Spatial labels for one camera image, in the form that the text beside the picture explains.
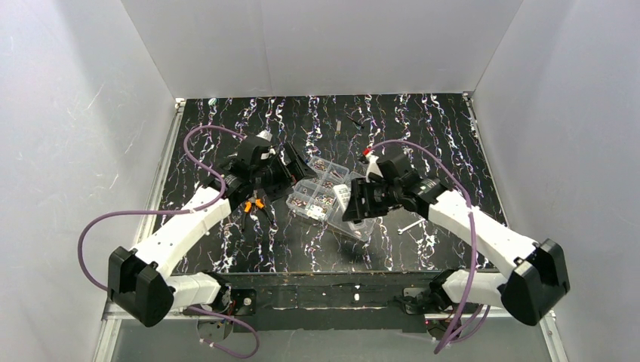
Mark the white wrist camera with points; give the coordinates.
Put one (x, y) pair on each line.
(266, 147)
(372, 171)

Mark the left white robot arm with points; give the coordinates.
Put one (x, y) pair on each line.
(140, 280)

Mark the small silver wrench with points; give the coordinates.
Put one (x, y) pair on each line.
(402, 230)

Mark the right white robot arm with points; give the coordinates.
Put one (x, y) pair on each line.
(531, 276)

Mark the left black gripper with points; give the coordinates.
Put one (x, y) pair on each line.
(289, 167)

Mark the black hex key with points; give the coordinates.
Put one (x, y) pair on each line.
(357, 120)

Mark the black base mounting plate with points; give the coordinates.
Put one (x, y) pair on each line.
(362, 300)

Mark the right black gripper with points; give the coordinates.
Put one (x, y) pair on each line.
(361, 200)

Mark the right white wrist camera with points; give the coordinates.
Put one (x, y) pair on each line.
(372, 171)

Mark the white remote control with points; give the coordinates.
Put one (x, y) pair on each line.
(342, 192)

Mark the clear plastic screw box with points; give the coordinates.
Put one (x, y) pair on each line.
(315, 198)

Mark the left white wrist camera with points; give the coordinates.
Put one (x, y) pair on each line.
(266, 147)

